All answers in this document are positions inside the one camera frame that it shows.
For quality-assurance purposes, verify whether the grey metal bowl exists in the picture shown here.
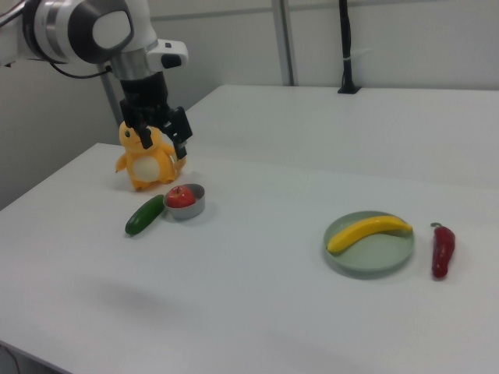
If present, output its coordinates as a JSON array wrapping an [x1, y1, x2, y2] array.
[[162, 183, 207, 221]]

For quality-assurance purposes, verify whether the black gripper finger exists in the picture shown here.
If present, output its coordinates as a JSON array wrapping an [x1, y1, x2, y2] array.
[[161, 105, 195, 161], [133, 116, 156, 151]]

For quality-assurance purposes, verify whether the orange plush dinosaur toy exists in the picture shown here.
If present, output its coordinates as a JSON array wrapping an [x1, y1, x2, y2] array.
[[114, 120, 189, 192]]

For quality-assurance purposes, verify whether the thin reddish cable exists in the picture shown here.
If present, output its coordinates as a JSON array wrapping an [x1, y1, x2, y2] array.
[[0, 344, 23, 374]]

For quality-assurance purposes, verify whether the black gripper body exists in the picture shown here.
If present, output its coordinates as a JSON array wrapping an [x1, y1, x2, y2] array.
[[119, 72, 173, 128]]

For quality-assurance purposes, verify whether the pale green plastic plate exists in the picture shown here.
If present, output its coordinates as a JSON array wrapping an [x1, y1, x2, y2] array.
[[323, 210, 416, 281]]

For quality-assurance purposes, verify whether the black camera stand pole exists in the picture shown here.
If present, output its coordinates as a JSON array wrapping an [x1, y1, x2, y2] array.
[[336, 0, 363, 95]]

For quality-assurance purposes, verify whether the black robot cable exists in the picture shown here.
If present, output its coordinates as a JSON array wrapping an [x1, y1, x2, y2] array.
[[49, 61, 115, 80]]

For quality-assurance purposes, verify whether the grey metal partition post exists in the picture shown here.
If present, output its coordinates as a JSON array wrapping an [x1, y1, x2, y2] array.
[[271, 0, 296, 87], [101, 72, 122, 126]]

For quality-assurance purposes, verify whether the green cucumber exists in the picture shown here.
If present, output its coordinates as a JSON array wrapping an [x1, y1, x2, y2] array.
[[124, 194, 166, 237]]

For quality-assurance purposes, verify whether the red apple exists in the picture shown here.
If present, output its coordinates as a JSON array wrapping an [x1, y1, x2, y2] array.
[[165, 185, 197, 209]]

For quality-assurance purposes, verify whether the red chili pepper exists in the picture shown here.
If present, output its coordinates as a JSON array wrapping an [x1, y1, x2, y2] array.
[[429, 221, 457, 280]]

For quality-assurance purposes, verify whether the yellow banana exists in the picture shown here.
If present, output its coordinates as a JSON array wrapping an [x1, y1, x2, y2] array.
[[326, 214, 414, 255]]

